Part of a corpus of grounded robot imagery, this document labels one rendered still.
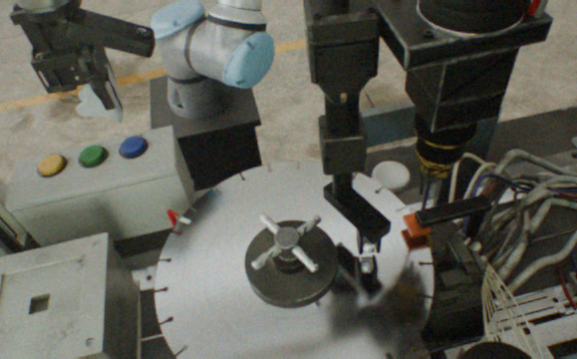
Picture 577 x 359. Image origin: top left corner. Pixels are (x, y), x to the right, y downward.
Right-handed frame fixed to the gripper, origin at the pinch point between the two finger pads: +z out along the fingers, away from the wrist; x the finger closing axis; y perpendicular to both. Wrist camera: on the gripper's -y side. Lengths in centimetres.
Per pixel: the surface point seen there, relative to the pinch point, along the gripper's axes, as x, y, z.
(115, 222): 6.6, 7.3, 17.7
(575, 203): 26, -68, 16
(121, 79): -161, 39, 97
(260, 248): 29.8, -17.0, 1.4
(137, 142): -0.5, -0.3, 6.6
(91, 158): 1.0, 7.5, 6.6
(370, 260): 34.4, -29.3, 2.4
